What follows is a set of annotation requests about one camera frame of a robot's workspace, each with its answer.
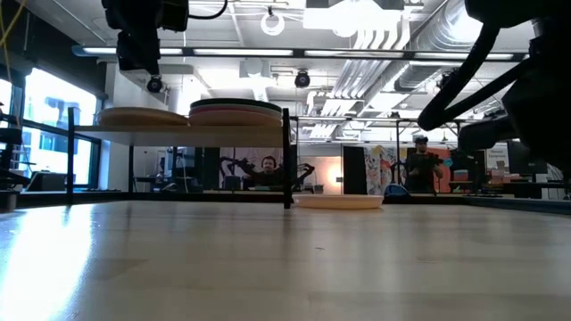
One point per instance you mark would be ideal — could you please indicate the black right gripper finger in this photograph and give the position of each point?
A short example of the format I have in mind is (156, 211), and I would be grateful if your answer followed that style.
(488, 134)

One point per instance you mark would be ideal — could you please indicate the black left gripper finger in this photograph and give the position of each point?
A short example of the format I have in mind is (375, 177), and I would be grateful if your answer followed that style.
(138, 51)

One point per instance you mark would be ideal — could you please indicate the terracotta plate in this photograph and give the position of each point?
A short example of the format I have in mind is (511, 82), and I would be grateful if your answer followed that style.
(143, 112)

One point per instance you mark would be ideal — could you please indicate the dark green plate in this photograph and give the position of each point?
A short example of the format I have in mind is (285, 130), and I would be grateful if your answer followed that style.
(236, 101)

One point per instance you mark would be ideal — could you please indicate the light grey plate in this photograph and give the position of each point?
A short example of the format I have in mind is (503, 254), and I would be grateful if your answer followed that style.
(236, 105)

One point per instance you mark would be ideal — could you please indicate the peach plate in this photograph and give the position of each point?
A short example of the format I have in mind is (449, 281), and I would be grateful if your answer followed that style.
(339, 202)

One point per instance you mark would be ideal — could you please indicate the black background robot arm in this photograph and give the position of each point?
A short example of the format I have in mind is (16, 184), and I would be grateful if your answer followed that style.
(232, 167)

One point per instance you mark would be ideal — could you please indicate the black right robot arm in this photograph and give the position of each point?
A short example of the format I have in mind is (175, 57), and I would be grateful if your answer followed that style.
(513, 11)

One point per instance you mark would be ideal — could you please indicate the white printed sign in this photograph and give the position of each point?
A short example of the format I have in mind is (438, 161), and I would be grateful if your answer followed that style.
(496, 156)

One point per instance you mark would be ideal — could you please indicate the black ceiling spotlight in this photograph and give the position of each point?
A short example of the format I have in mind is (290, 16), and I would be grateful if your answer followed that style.
(447, 80)
(154, 84)
(302, 79)

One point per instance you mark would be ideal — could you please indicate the black background monitor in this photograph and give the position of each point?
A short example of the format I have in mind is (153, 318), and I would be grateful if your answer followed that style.
(526, 165)

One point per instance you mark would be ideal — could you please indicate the black background desk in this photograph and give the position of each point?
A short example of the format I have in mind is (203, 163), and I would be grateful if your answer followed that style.
(535, 185)

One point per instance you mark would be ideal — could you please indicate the person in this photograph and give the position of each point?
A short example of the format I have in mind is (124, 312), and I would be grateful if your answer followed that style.
(421, 169)
(268, 167)

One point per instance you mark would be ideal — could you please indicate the long ceiling light strip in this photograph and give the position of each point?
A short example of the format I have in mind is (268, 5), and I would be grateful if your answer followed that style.
(245, 52)

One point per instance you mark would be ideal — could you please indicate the blue round object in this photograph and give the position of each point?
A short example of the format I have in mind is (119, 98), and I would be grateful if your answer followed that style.
(396, 191)

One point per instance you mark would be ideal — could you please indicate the colourful banner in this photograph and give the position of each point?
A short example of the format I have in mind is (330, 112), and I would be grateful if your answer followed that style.
(379, 167)

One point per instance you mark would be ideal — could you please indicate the black cabinet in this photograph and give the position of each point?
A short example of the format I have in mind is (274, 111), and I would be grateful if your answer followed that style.
(354, 169)

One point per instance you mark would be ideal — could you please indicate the white ceiling pipes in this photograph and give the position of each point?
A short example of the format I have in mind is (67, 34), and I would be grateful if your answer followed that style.
(357, 76)

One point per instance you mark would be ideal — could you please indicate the black box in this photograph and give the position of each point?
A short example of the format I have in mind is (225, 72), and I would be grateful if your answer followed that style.
(47, 182)

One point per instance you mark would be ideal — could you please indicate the silver ventilation duct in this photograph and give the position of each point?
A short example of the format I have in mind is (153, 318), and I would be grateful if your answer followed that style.
(415, 78)

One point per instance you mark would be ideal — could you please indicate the wooden shelf black metal frame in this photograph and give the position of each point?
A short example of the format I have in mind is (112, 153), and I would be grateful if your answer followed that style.
(178, 136)

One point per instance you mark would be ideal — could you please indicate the black aluminium table frame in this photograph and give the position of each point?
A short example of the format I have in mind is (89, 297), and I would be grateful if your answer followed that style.
(178, 197)

